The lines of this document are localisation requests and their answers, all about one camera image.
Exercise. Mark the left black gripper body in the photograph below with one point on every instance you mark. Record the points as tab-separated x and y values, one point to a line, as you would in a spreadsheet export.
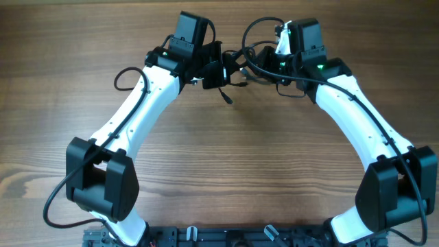
212	71

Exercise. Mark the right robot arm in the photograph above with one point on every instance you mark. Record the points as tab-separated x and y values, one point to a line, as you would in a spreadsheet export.
399	183

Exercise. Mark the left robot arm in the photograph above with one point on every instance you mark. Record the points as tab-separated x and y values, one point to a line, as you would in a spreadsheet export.
100	173

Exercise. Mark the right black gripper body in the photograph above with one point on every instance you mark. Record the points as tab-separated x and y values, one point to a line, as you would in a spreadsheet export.
283	64

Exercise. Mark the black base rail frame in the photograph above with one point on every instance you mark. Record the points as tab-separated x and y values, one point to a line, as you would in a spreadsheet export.
296	236

